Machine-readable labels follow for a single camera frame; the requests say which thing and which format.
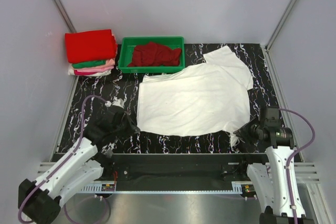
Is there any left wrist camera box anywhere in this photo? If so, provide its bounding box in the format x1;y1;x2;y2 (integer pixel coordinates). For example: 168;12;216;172
112;99;124;109

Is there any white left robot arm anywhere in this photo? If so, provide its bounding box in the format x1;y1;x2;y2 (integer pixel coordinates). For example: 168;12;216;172
18;105;139;223

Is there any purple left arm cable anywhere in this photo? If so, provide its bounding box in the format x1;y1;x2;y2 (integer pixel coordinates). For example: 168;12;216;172
17;95;111;223

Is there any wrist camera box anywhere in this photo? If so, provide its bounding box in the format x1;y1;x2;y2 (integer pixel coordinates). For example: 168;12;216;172
112;99;124;109
259;106;281;127

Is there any dark red crumpled t-shirt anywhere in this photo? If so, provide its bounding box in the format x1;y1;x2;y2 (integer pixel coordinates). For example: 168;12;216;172
128;42;182;67

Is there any green folded t-shirt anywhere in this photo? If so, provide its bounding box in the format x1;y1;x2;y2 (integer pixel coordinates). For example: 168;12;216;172
71;60;106;69

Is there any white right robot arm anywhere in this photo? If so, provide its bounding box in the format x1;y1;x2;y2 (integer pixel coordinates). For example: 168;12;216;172
234;118;314;223

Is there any green plastic bin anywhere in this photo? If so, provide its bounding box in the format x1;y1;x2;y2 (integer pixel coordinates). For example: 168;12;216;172
118;36;185;73

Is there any white printed t-shirt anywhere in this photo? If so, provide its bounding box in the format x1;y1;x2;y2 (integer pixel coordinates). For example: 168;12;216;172
136;46;253;146

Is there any white slotted cable duct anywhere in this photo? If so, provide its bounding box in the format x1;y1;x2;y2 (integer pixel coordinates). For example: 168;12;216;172
79;183;243;194

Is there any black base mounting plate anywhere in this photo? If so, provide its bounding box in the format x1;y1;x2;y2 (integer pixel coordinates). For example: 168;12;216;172
99;154;268;186

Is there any red folded t-shirt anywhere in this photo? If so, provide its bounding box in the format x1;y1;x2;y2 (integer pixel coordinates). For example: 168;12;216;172
64;29;118;63

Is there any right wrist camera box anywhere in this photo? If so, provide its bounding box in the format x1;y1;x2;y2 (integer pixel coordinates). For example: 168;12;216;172
259;106;281;127

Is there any aluminium frame rail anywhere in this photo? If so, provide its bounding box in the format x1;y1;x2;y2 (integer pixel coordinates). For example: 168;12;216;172
37;162;320;184

